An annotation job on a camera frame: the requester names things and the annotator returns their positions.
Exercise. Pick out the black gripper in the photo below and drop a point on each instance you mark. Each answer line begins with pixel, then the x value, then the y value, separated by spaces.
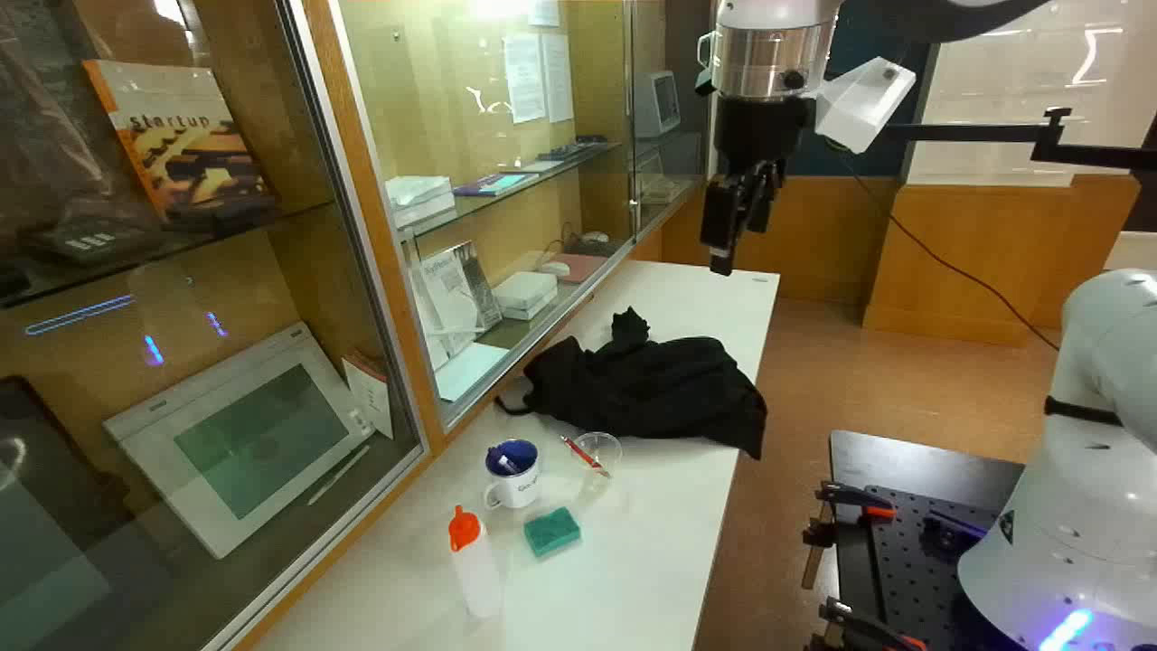
pixel 762 129

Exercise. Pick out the green sponge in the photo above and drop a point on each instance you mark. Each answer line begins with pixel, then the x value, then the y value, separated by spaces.
pixel 553 531

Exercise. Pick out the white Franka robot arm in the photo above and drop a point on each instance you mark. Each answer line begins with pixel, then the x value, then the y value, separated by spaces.
pixel 1087 507

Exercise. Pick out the white grey small device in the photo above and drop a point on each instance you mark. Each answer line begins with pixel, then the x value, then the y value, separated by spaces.
pixel 656 104

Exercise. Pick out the black cloth jacket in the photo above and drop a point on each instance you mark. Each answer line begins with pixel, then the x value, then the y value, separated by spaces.
pixel 652 384

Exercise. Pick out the white posted paper sheet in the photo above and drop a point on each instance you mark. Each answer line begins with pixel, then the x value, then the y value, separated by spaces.
pixel 527 77
pixel 558 74

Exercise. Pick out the blue flat book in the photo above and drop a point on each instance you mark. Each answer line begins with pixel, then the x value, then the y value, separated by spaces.
pixel 494 183

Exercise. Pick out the clear drinking glass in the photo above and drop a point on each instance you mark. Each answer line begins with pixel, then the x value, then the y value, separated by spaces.
pixel 609 449

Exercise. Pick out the red pen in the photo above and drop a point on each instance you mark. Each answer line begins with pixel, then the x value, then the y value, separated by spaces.
pixel 586 457

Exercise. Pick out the white standing booklet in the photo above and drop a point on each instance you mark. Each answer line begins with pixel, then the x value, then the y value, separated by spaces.
pixel 448 300

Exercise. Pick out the pale blue paper sheet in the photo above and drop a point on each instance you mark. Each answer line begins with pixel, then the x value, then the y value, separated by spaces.
pixel 470 370

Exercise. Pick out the white flat box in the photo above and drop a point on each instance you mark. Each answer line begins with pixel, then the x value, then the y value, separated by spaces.
pixel 421 200

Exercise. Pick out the black perforated robot table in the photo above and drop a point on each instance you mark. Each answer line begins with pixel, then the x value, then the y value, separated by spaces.
pixel 904 564

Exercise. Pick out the small white card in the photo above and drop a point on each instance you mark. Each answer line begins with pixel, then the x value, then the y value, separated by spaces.
pixel 370 391

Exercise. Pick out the white bottle orange cap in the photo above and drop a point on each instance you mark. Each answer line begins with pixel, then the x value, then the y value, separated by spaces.
pixel 476 579

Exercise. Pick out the white framed green panel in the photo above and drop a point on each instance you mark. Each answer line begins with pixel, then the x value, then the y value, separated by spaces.
pixel 239 440

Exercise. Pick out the orange patterned book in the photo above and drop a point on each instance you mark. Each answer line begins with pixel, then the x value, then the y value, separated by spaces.
pixel 182 137

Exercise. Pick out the dark calculator device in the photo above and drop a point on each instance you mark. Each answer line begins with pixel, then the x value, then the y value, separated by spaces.
pixel 92 241

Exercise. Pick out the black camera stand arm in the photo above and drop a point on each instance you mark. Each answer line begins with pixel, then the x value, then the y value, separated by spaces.
pixel 964 130

